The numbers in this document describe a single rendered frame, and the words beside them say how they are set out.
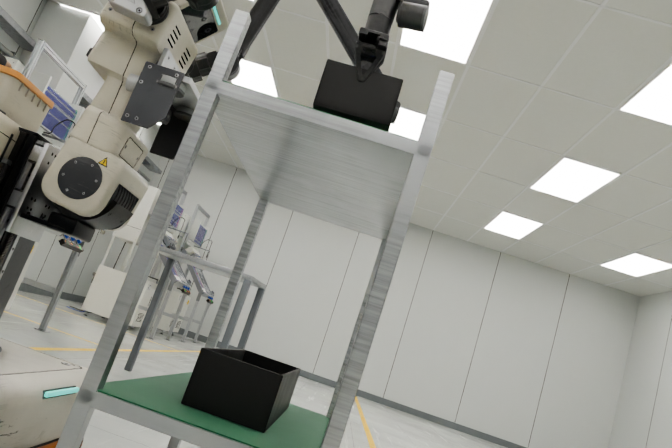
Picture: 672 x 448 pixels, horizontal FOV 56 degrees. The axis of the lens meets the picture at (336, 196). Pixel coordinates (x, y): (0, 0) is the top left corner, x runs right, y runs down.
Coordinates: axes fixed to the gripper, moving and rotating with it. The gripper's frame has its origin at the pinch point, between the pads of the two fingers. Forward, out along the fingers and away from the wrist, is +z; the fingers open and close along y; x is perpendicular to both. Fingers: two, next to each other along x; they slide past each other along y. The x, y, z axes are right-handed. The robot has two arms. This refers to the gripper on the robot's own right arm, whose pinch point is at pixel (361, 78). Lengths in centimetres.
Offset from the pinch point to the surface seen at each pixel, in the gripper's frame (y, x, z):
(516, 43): 285, -78, -191
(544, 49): 282, -98, -191
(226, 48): -14.2, 25.8, 8.2
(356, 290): 939, -30, -60
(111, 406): -14, 23, 76
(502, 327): 933, -279, -72
